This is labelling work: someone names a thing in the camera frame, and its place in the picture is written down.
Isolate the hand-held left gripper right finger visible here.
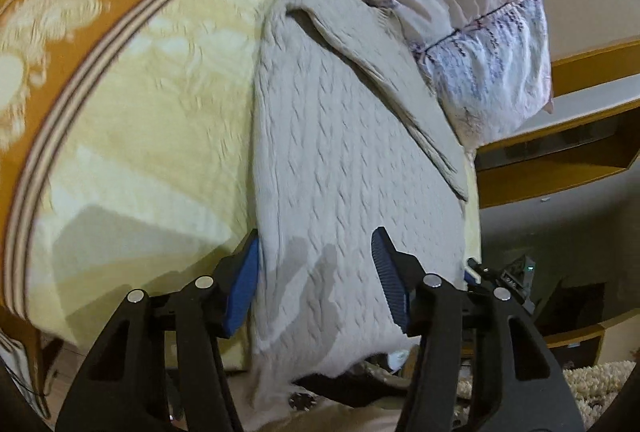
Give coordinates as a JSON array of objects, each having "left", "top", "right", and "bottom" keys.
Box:
[{"left": 370, "top": 227, "right": 586, "bottom": 432}]

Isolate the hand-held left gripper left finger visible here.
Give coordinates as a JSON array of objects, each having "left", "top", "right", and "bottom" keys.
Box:
[{"left": 55, "top": 229, "right": 261, "bottom": 432}]

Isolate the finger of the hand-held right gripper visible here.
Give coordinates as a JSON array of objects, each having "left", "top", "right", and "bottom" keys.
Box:
[{"left": 463, "top": 257, "right": 498, "bottom": 289}]

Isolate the grey cable knit sweater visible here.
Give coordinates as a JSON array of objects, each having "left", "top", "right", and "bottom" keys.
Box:
[{"left": 247, "top": 0, "right": 471, "bottom": 431}]

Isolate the wooden bedside cabinet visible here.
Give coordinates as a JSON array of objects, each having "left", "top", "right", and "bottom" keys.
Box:
[{"left": 537, "top": 279, "right": 640, "bottom": 369}]

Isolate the wooden shelf unit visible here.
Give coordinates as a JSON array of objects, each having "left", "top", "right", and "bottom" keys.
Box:
[{"left": 472, "top": 39, "right": 640, "bottom": 210}]

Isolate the dark cloth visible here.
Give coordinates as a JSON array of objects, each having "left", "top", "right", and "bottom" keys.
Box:
[{"left": 290, "top": 359, "right": 416, "bottom": 410}]

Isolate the beige shaggy rug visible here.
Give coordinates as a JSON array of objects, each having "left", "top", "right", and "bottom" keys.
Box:
[{"left": 562, "top": 359, "right": 638, "bottom": 428}]

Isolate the yellow patterned bed blanket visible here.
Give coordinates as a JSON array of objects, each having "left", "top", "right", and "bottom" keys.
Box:
[{"left": 0, "top": 0, "right": 483, "bottom": 413}]

